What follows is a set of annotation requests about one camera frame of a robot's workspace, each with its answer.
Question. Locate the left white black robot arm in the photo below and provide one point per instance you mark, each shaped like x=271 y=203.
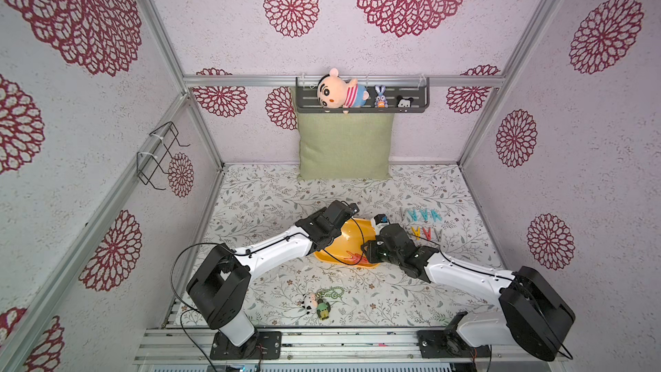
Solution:
x=219 y=286

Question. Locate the black wire wall rack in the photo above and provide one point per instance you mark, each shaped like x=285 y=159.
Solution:
x=150 y=162

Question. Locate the aluminium front rail frame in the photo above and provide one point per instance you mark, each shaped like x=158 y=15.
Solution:
x=332 y=349

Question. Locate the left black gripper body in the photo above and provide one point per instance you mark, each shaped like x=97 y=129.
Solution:
x=315 y=217

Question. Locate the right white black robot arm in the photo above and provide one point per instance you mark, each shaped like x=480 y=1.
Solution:
x=531 y=314

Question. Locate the yellow clothespin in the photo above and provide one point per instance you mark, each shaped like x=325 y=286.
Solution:
x=415 y=232

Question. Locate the cow plush keychain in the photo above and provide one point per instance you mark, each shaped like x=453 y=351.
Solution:
x=309 y=303

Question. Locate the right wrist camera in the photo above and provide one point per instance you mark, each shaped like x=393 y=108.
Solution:
x=380 y=219

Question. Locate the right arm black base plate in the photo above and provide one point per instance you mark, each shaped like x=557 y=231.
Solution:
x=448 y=344

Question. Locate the small blue bunny figure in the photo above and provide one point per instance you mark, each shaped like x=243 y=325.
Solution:
x=381 y=100

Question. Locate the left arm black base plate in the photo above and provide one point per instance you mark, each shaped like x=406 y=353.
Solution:
x=262 y=345

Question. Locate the dark metal wall shelf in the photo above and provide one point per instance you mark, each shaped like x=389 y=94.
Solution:
x=390 y=96

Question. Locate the green toy keychain with chain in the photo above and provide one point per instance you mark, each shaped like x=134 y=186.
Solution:
x=324 y=298

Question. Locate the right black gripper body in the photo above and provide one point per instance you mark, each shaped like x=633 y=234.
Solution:
x=376 y=245

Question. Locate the green square pillow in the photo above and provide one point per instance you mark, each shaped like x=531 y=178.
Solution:
x=338 y=146

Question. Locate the black white mouse figure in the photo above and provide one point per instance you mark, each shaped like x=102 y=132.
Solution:
x=404 y=102

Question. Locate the yellow plastic storage box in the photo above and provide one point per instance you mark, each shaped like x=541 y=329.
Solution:
x=354 y=234

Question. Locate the pink boy plush doll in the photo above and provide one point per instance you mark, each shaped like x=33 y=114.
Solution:
x=333 y=92

